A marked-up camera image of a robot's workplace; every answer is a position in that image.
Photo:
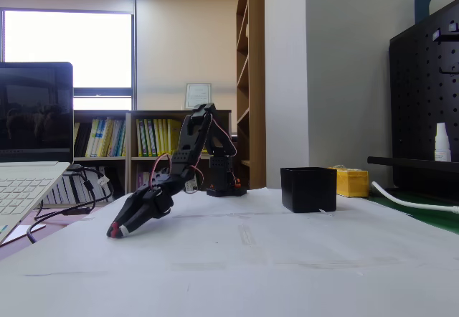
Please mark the white plug connector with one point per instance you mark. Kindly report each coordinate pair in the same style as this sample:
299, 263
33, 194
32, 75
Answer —
103, 181

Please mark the yellow box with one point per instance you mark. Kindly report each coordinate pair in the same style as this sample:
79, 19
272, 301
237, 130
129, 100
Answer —
353, 184

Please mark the white card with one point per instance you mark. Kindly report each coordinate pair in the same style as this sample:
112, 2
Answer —
21, 232

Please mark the white laptop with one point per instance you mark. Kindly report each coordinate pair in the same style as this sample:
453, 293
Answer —
32, 123

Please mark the white plastic bottle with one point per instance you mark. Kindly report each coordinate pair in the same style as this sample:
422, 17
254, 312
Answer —
442, 145

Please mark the tall wooden bookshelf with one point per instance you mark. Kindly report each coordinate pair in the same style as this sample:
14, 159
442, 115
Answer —
252, 80

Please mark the black pegboard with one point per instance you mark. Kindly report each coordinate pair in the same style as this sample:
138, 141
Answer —
423, 109

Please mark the green desk mat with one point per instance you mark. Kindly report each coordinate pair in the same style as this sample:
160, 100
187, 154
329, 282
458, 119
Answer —
430, 216

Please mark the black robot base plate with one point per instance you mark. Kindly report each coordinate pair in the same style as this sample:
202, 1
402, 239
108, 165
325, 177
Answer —
240, 192

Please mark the window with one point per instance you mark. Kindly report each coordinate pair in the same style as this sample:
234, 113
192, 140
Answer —
68, 48

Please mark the small red pawn piece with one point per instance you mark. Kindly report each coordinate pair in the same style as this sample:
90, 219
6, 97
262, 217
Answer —
114, 228

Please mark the low wooden bookshelf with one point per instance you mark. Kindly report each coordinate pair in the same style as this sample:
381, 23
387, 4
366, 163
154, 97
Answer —
157, 116
100, 159

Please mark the black square container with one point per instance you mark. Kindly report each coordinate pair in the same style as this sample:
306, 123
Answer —
308, 189

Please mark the white paper sheet cover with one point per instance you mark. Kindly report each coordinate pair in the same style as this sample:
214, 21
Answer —
229, 259

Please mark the framed certificate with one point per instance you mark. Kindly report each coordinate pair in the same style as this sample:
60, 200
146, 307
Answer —
195, 94

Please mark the flat-lying yellow book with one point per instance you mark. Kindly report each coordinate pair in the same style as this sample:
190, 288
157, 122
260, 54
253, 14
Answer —
206, 152

